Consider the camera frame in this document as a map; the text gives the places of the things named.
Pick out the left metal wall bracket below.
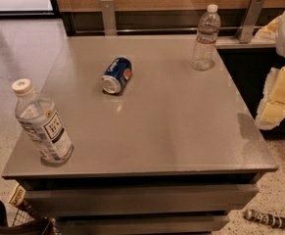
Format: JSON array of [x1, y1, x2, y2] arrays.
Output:
[[100, 0, 118, 36]]

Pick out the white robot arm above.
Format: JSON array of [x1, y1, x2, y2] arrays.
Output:
[[255, 11, 285, 130]]

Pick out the labelled water bottle white cap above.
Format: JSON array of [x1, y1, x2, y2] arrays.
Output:
[[12, 78, 73, 164]]

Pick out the brown snack packet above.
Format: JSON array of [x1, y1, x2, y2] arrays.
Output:
[[8, 184, 25, 207]]

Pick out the right metal wall bracket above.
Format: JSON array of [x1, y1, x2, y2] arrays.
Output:
[[235, 0, 265, 44]]

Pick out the blue pepsi can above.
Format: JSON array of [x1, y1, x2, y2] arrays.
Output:
[[101, 57, 132, 94]]

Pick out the wire basket with black rim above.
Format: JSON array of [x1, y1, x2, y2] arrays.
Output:
[[0, 200, 56, 235]]

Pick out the clear plastic water bottle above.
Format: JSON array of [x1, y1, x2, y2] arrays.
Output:
[[191, 4, 220, 71]]

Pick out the black white striped stick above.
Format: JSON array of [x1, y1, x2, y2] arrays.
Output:
[[244, 210, 285, 230]]

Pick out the metal wall bracket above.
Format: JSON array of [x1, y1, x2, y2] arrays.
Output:
[[100, 0, 118, 36], [235, 0, 265, 44]]

